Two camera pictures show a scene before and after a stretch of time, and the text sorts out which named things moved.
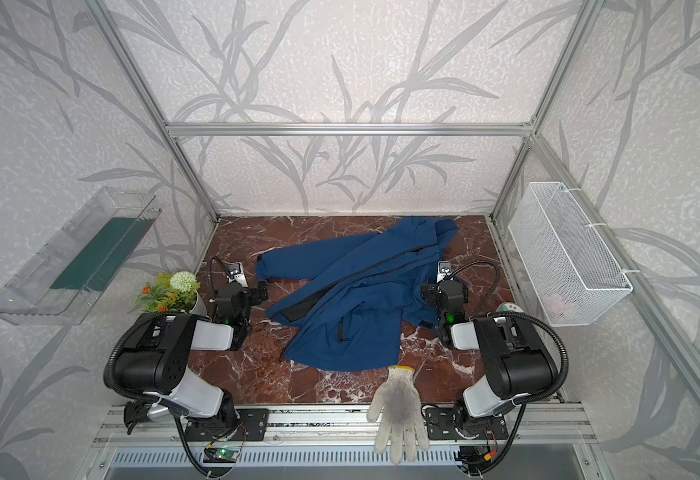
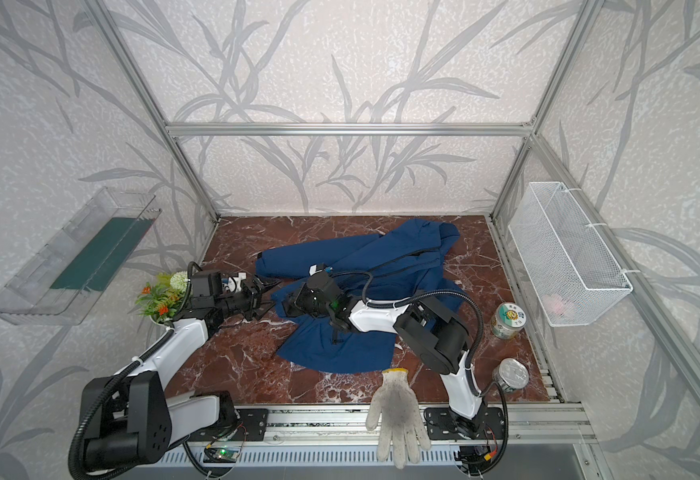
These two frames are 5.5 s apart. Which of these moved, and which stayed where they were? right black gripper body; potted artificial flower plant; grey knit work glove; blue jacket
Moved: right black gripper body
Stayed: grey knit work glove; blue jacket; potted artificial flower plant
